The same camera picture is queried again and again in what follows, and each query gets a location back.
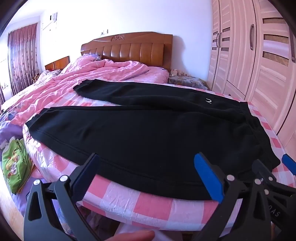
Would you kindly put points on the small wooden headboard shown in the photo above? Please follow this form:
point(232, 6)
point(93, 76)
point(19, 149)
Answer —
point(57, 63)

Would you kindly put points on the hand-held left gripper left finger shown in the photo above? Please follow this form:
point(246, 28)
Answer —
point(88, 172)

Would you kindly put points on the person's left hand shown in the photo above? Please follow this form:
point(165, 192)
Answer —
point(138, 236)

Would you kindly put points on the purple floral pillow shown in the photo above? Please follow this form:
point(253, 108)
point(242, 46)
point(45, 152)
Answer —
point(95, 57)

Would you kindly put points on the pink checked bed sheet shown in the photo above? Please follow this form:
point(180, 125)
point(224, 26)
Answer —
point(148, 208)

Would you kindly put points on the small things on nightstand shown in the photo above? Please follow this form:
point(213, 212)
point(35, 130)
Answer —
point(177, 73)

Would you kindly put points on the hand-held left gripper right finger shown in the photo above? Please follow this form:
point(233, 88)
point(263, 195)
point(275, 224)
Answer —
point(208, 178)

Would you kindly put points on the pink quilt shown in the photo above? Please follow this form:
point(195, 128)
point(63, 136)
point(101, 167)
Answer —
point(60, 92)

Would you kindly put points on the dark red curtain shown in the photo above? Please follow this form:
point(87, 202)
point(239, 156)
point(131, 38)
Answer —
point(22, 60)

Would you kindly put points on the black pants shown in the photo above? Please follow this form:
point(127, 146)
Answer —
point(148, 139)

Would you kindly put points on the wall socket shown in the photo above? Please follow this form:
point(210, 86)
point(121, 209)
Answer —
point(104, 32)

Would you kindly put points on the nightstand with floral cover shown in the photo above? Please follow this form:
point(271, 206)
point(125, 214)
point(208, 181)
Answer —
point(187, 81)

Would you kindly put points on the white air conditioner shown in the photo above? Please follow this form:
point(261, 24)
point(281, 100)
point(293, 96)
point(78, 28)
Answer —
point(49, 22)

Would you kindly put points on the purple floral blanket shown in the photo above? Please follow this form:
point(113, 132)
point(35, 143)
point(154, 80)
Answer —
point(8, 129)

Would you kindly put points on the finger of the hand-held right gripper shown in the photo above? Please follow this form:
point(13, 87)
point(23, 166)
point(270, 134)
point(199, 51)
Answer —
point(263, 170)
point(289, 163)

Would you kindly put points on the leopard print pillow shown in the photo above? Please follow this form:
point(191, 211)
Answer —
point(36, 78)

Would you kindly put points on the large wooden headboard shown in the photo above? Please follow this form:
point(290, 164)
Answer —
point(129, 49)

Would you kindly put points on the light wooden wardrobe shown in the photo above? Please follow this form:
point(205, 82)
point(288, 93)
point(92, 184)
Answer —
point(254, 64)

